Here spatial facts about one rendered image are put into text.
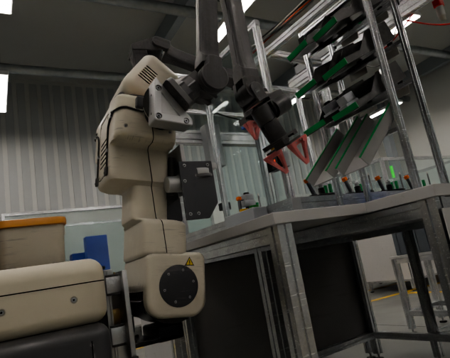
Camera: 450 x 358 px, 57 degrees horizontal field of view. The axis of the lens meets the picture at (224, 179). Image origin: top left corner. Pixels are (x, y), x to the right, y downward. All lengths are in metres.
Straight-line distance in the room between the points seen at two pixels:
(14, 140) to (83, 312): 9.22
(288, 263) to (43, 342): 0.55
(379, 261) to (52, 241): 6.31
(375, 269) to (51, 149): 7.04
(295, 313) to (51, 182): 8.96
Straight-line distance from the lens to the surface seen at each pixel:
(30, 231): 1.03
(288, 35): 2.71
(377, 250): 7.02
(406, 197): 1.16
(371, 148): 1.43
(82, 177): 9.93
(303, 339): 1.06
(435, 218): 1.13
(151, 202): 1.14
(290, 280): 1.04
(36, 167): 9.85
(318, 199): 1.65
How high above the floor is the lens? 0.74
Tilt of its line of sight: 12 degrees up
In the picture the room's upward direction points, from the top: 10 degrees counter-clockwise
